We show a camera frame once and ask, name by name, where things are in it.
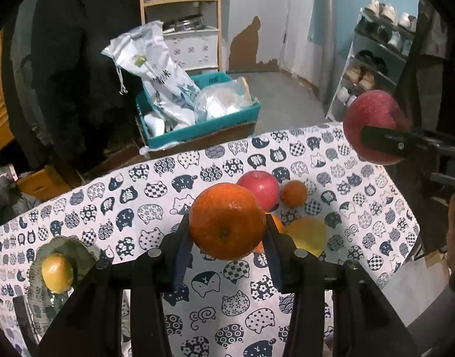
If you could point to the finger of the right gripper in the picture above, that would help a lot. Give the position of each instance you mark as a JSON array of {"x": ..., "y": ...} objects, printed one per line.
[{"x": 396, "y": 142}]

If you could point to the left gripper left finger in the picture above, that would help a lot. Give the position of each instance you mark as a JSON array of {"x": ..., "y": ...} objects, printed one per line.
[{"x": 89, "y": 323}]

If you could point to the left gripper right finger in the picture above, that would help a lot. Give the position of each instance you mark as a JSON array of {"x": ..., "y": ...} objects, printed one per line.
[{"x": 365, "y": 323}]

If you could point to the large red apple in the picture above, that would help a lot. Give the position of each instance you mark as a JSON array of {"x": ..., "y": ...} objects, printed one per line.
[{"x": 374, "y": 108}]

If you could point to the medium orange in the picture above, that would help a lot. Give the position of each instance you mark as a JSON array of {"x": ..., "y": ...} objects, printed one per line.
[{"x": 259, "y": 249}]

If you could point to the large orange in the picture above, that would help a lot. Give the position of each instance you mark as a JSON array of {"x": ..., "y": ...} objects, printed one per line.
[{"x": 226, "y": 221}]

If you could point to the green glass plate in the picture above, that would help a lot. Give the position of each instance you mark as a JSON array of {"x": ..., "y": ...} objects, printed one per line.
[{"x": 43, "y": 304}]

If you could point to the yellow lemon-like pear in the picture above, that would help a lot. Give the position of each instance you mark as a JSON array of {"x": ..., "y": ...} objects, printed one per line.
[{"x": 57, "y": 273}]

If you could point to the yellow green apple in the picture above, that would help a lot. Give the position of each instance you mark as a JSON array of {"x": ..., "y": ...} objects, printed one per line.
[{"x": 308, "y": 233}]

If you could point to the shoe rack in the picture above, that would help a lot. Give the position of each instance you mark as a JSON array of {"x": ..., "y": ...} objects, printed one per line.
[{"x": 380, "y": 46}]

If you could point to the small tangerine top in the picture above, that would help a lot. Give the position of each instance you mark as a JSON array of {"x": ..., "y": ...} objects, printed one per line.
[{"x": 294, "y": 194}]

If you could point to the cat pattern tablecloth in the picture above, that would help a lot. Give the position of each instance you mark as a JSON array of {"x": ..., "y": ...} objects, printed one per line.
[{"x": 223, "y": 308}]

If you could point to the wooden drawer box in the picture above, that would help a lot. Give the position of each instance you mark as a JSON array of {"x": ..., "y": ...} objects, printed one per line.
[{"x": 44, "y": 184}]

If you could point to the grey white clothes pile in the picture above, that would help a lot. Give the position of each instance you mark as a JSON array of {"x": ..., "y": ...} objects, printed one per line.
[{"x": 13, "y": 202}]

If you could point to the teal cardboard box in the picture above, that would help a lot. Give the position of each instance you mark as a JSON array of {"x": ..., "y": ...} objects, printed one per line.
[{"x": 191, "y": 133}]

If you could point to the clear plastic bag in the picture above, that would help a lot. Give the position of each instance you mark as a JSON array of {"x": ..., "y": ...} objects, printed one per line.
[{"x": 221, "y": 99}]

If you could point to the hanging dark coats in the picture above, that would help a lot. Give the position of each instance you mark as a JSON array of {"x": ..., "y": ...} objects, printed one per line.
[{"x": 65, "y": 99}]

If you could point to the white patterned storage box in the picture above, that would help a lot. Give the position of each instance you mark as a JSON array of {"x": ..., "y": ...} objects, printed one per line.
[{"x": 194, "y": 50}]

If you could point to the wooden shelf rack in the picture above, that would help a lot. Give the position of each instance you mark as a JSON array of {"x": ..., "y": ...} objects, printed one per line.
[{"x": 167, "y": 10}]

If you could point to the white rice bag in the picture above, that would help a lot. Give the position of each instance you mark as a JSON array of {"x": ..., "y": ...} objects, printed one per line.
[{"x": 169, "y": 89}]

